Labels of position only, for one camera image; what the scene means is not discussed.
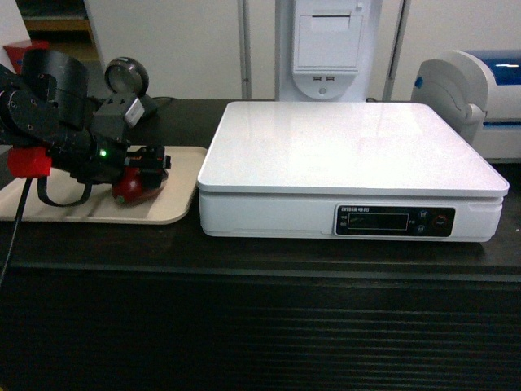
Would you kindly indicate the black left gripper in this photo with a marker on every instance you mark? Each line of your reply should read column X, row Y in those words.
column 98, row 155

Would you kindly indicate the dark red mango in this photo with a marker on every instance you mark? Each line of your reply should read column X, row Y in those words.
column 128, row 190

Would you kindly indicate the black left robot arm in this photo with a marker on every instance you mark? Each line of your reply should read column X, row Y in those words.
column 46, row 106

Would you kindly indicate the white electronic scale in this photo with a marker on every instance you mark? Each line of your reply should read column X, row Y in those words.
column 389, row 171

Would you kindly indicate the black checkout counter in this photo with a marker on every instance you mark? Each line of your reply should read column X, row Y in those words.
column 107, row 307

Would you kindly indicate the beige plastic tray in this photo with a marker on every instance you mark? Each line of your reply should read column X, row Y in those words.
column 170, row 205

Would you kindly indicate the black barcode scanner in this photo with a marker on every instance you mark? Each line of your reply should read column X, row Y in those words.
column 127, row 75

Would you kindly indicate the red fire extinguisher box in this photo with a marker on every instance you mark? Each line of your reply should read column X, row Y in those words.
column 16, row 51

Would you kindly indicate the white POS terminal stand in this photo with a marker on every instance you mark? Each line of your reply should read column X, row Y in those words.
column 324, row 50

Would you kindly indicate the white blue label printer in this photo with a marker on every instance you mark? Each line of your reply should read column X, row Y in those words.
column 477, row 92

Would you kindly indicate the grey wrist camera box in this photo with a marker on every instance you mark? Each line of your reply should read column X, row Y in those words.
column 118, row 113

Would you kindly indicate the red cable clamp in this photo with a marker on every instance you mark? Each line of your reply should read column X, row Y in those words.
column 29, row 162

